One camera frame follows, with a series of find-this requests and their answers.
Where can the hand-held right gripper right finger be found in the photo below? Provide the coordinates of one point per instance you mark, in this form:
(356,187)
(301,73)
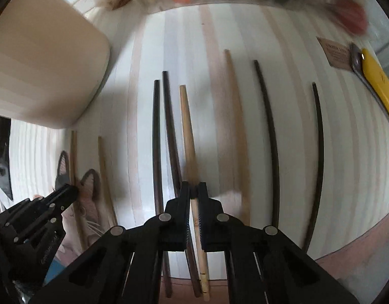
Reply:
(202,202)

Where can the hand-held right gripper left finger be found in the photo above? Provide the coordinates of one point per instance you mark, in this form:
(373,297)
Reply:
(185,202)

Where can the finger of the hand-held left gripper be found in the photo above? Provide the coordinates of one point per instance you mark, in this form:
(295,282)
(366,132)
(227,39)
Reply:
(55,201)

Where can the light bamboo chopstick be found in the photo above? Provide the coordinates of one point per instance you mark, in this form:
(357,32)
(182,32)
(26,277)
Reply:
(104,171)
(73,152)
(237,117)
(186,126)

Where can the dark wooden chopstick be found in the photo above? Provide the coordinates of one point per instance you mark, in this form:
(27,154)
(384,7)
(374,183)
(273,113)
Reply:
(272,133)
(155,148)
(320,139)
(169,123)

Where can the cream utensil cup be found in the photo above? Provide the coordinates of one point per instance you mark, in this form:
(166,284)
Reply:
(49,69)

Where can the dark blue cloth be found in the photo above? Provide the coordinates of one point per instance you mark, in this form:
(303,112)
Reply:
(55,270)

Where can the dark object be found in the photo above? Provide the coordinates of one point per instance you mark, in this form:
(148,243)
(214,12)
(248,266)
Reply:
(1,158)

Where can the striped cat print placemat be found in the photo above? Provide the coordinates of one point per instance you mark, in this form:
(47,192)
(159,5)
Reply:
(134,117)

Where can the brown paper card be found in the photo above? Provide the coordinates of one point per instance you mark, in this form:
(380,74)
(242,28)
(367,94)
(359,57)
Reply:
(335,52)

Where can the yellow utility knife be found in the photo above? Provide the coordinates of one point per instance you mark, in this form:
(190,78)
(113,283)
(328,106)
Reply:
(379,82)

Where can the red round object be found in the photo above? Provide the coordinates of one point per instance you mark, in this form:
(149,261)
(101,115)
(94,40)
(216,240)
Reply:
(351,14)

